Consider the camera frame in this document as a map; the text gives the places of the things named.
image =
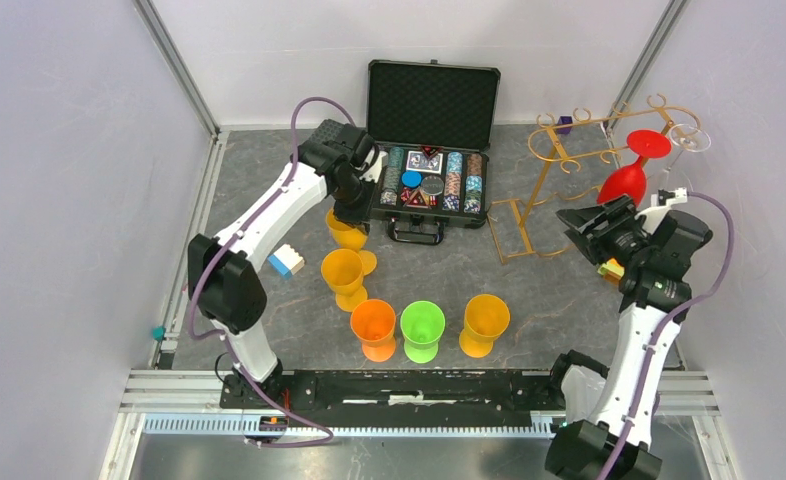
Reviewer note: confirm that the yellow wine glass right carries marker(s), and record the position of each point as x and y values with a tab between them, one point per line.
486	318

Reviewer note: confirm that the yellow wine glass back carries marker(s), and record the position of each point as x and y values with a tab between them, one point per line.
351	238

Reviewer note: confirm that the orange plastic wine glass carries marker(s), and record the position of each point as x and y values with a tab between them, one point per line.
373	322

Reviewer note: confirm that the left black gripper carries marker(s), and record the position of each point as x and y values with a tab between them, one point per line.
362	214

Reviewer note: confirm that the red triangle all-in marker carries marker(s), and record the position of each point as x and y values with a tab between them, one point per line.
419	199

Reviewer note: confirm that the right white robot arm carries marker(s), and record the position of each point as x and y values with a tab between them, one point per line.
609	409

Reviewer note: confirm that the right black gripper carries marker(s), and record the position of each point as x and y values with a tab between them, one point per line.
618	214

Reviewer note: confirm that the red plastic wine glass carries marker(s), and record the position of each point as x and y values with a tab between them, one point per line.
631	180

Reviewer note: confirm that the playing card deck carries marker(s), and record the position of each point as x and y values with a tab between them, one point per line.
418	161

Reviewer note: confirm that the clear wine glass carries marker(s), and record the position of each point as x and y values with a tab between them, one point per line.
685	139

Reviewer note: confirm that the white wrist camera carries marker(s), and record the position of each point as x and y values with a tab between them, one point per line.
661	203
373	173

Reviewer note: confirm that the yellow wine glass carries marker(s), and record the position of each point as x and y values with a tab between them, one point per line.
342	271
486	318
351	238

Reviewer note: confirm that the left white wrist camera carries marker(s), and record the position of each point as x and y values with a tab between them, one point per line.
373	173

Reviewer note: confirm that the green plastic wine glass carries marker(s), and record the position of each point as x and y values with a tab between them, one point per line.
422	324

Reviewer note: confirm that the teal small object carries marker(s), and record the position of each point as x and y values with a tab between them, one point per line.
158	333

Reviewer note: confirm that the blue round chip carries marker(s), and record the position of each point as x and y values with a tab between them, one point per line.
411	179

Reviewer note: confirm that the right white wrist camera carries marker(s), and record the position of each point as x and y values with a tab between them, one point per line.
661	203

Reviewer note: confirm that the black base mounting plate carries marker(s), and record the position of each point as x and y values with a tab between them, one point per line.
401	398

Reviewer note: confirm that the orange green toy brick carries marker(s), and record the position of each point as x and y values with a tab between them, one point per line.
611	271

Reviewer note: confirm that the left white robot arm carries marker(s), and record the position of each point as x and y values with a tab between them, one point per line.
222	270

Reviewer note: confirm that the blue white toy brick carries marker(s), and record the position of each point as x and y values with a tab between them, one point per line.
286	260

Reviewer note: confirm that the purple small block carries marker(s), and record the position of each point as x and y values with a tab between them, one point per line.
564	125

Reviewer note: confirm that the black poker chip case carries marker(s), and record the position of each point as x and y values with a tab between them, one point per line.
432	108

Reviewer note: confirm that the yellow wine glass middle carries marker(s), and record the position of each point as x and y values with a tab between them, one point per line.
342	271

